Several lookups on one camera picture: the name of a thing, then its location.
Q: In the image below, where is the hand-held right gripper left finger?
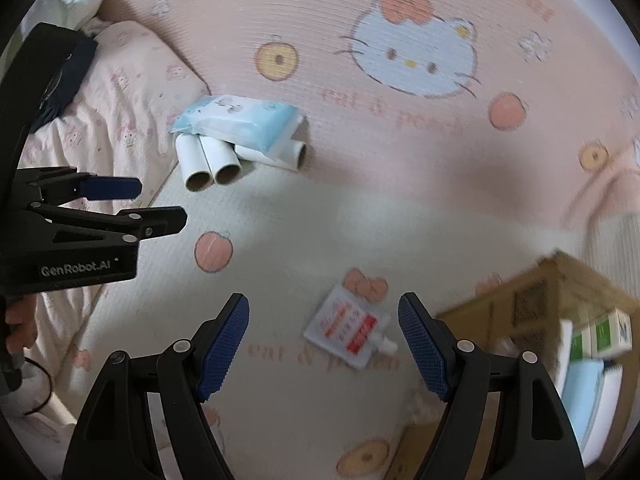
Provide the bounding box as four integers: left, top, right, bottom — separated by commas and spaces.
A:
61, 293, 250, 480

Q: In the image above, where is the cardboard box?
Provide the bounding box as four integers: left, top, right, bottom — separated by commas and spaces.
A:
390, 250, 640, 480

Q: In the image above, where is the white paper roll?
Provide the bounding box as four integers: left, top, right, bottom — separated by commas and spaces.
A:
235, 139, 308, 171
176, 134, 216, 192
200, 136, 242, 185

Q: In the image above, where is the light blue pack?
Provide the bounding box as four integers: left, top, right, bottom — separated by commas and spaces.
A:
565, 360, 624, 442

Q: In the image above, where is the person's left hand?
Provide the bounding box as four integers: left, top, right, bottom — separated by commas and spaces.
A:
4, 294, 42, 357

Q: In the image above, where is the pink cat printed blanket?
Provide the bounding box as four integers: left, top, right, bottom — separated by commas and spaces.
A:
65, 0, 640, 480

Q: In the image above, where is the black cable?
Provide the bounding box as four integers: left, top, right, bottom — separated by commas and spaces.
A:
22, 354, 55, 417

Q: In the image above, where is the white pouch with red label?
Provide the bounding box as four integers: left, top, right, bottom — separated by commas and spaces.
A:
302, 282, 399, 371

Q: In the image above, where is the white bottle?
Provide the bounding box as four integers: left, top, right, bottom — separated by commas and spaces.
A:
556, 319, 574, 397

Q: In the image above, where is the white plastic bag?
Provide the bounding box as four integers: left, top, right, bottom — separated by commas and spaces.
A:
30, 0, 109, 32

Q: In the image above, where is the pink printed pillow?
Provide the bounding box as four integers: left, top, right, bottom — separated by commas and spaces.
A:
17, 20, 211, 213

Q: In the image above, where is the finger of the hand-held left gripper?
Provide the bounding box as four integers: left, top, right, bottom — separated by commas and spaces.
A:
29, 205, 189, 252
27, 167, 144, 206

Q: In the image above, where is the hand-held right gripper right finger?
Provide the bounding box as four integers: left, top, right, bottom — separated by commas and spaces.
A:
397, 292, 587, 480

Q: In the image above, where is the blue wet wipes pack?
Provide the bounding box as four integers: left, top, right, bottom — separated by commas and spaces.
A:
171, 94, 304, 163

